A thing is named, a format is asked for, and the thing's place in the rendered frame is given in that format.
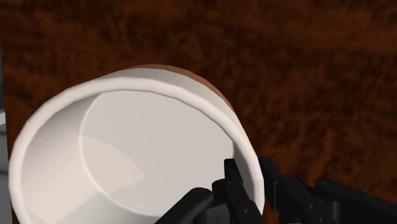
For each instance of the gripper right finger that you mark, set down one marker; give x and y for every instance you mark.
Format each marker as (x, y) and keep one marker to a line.
(297, 198)

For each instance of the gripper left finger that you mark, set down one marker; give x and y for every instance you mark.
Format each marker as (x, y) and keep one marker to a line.
(231, 195)

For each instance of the white paper cup brown sleeve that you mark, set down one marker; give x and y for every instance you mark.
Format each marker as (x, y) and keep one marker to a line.
(149, 136)

